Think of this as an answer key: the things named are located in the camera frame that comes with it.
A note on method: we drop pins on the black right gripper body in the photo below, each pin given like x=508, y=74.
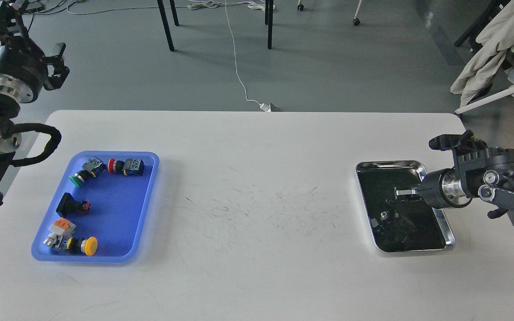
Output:
x=442, y=189

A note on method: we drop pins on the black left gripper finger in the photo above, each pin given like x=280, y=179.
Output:
x=60, y=70
x=13, y=32

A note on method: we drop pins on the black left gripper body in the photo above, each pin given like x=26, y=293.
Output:
x=22, y=73

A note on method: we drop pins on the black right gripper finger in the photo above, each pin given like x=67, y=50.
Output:
x=406, y=193

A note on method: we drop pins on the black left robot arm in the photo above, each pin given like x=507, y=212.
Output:
x=11, y=133

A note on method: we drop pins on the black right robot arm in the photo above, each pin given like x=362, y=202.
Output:
x=478, y=172

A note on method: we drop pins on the silver metal tray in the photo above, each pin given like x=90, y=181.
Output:
x=400, y=226

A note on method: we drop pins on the black table leg left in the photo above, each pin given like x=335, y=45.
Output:
x=165, y=21

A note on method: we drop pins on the black table leg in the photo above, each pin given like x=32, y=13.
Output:
x=165, y=21
x=269, y=9

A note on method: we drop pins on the blue plastic tray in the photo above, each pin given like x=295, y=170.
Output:
x=118, y=208

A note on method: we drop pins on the orange white contact block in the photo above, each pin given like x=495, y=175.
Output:
x=63, y=227

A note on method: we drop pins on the white power adapter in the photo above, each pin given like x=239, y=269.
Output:
x=268, y=107

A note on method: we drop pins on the beige cloth on chair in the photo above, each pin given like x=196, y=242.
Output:
x=496, y=38

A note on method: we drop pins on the black table leg right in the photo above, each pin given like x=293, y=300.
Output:
x=269, y=9

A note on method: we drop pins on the green push button switch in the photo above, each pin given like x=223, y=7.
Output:
x=90, y=169

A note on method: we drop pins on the red push button switch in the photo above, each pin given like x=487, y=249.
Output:
x=128, y=167

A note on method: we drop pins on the black selector switch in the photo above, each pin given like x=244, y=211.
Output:
x=68, y=205

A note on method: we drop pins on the yellow push button switch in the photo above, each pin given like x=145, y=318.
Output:
x=72, y=245

